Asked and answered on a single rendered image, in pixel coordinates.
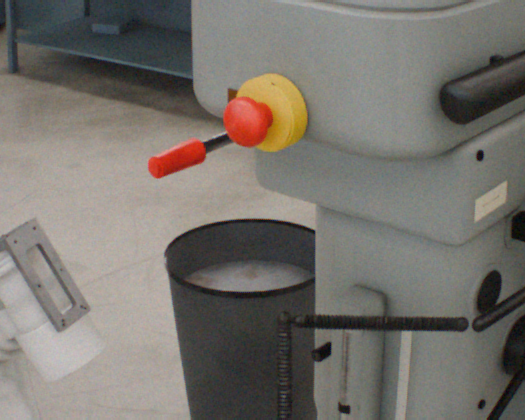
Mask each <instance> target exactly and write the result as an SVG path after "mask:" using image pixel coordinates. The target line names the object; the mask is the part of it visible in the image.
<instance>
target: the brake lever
mask: <svg viewBox="0 0 525 420"><path fill-rule="evenodd" d="M231 143H234V141H232V139H231V138H230V137H229V136H228V134H227V133H226V132H224V133H221V134H220V135H217V136H215V137H211V138H207V139H205V140H202V141H200V140H198V139H195V138H191V139H189V140H187V141H185V142H183V143H181V144H179V145H177V146H174V147H172V148H170V149H168V150H166V151H164V152H162V153H159V154H156V155H154V156H152V157H150V158H149V160H148V171H149V173H150V174H151V175H152V176H153V177H154V178H156V179H160V178H163V177H166V176H169V175H172V174H175V173H177V172H180V171H182V170H185V169H188V168H191V167H194V166H197V165H200V164H202V163H203V162H204V161H205V159H206V154H208V153H210V152H213V151H215V150H217V149H219V148H222V147H224V146H226V145H229V144H231Z"/></svg>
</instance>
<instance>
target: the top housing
mask: <svg viewBox="0 0 525 420"><path fill-rule="evenodd" d="M191 11H192V50H193V69H192V70H193V87H194V91H195V95H196V98H197V99H198V100H199V102H200V105H201V106H202V107H203V108H204V109H205V110H207V111H208V112H209V113H210V114H211V113H212V114H214V115H216V116H218V117H221V118H224V113H225V110H226V107H227V103H228V89H229V88H230V89H233V90H237V91H239V89H240V88H241V86H242V85H243V84H244V83H245V82H247V81H248V80H250V79H253V78H256V77H260V76H263V75H266V74H277V75H280V76H282V77H284V78H287V79H288V80H289V81H290V82H291V83H292V84H293V85H294V86H295V87H296V88H297V90H298V91H299V93H300V94H301V96H302V98H303V100H304V103H305V107H306V112H307V124H306V128H305V131H304V134H303V136H302V138H301V139H303V140H305V141H309V142H313V143H316V144H320V145H324V146H328V147H331V148H334V149H338V150H342V151H345V152H349V153H353V154H356V155H359V156H364V157H368V158H371V159H374V160H381V161H409V160H417V159H422V158H426V157H433V156H436V155H439V154H441V153H442V152H445V151H447V150H448V149H452V148H454V147H455V146H457V145H459V144H460V143H462V142H463V141H466V140H468V139H470V138H471V137H473V136H475V135H476V134H480V133H482V132H483V131H485V130H487V129H488V128H490V127H493V126H495V125H496V124H498V123H500V122H501V121H505V120H506V119H508V118H509V117H510V116H514V115H515V114H517V113H518V112H520V111H522V110H525V95H523V96H522V97H520V98H519V99H515V100H513V101H512V102H510V103H508V104H505V105H503V106H502V107H500V108H498V109H497V110H496V109H495V110H493V111H492V112H490V113H489V114H487V115H484V116H482V117H480V118H478V119H477V120H474V121H471V122H470V123H468V124H466V125H456V124H455V123H453V122H451V121H450V120H449V119H448V118H447V117H446V115H445V114H444V112H443V111H442V109H441V106H440V102H439V100H440V93H441V91H440V90H441V88H442V86H444V85H445V83H447V82H449V81H453V80H455V79H457V78H459V77H461V76H464V75H467V74H468V73H470V72H472V73H473V72H474V71H476V70H478V69H480V68H481V69H482V68H483V67H486V66H487V65H489V64H490V57H492V56H494V55H495V54H498V55H502V56H504V59H505V58H506V57H510V56H512V55H513V54H518V53H519V52H521V51H523V50H524V51H525V0H191Z"/></svg>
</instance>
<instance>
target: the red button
mask: <svg viewBox="0 0 525 420"><path fill-rule="evenodd" d="M272 123H273V114H272V111H271V109H270V108H269V107H268V106H267V105H266V104H264V103H262V102H258V103H257V102H256V101H255V100H254V99H252V98H250V97H246V96H241V97H237V98H235V99H233V100H231V101H230V102H229V103H228V105H227V107H226V110H225V113H224V119H223V125H224V128H225V131H226V133H227V134H228V136H229V137H230V138H231V139H232V141H234V142H235V143H236V144H238V145H240V146H243V147H247V148H252V147H255V146H258V145H260V144H261V143H262V141H263V140H264V139H265V136H266V134H267V129H268V128H270V127H271V125H272Z"/></svg>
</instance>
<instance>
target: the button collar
mask: <svg viewBox="0 0 525 420"><path fill-rule="evenodd" d="M241 96H246V97H250V98H252V99H254V100H255V101H256V102H257V103H258V102H262V103H264V104H266V105H267V106H268V107H269V108H270V109H271V111H272V114H273V123H272V125H271V127H270V128H268V129H267V134H266V136H265V139H264V140H263V141H262V143H261V144H260V145H258V146H256V147H258V148H259V149H261V150H263V151H267V152H276V151H279V150H281V149H284V148H286V147H288V146H290V145H293V144H295V143H296V142H298V141H299V140H300V139H301V138H302V136H303V134H304V131H305V128H306V124H307V112H306V107H305V103H304V100H303V98H302V96H301V94H300V93H299V91H298V90H297V88H296V87H295V86H294V85H293V84H292V83H291V82H290V81H289V80H288V79H287V78H284V77H282V76H280V75H277V74H266V75H263V76H260V77H256V78H253V79H250V80H248V81H247V82H245V83H244V84H243V85H242V86H241V88H240V89H239V91H238V93H237V96H236V98H237V97H241Z"/></svg>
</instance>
